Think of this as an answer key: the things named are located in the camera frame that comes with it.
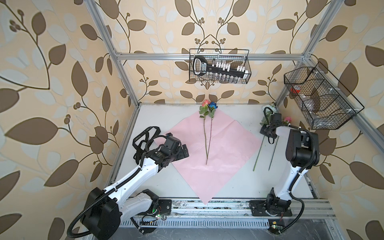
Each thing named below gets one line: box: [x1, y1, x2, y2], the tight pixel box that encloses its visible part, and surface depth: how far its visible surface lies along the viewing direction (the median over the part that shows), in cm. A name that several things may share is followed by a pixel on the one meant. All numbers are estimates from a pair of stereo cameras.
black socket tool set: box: [193, 55, 249, 79], surface depth 86 cm
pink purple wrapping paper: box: [154, 108, 265, 205], surface depth 94 cm
